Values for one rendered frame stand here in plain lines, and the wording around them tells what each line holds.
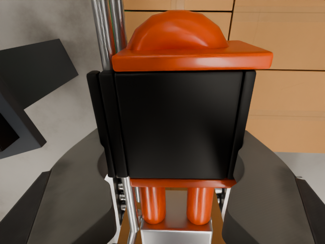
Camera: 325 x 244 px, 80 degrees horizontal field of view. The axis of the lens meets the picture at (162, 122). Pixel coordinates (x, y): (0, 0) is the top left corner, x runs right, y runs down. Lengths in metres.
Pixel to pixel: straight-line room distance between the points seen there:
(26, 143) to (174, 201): 0.76
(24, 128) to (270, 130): 1.02
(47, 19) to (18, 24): 0.20
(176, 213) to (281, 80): 0.81
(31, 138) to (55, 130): 0.96
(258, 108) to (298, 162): 1.16
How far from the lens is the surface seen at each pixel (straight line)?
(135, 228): 0.18
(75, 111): 1.66
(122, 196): 1.26
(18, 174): 2.37
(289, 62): 0.93
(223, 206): 1.23
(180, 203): 0.20
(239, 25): 0.83
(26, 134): 0.88
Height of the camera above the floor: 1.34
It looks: 61 degrees down
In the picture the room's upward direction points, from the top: 175 degrees counter-clockwise
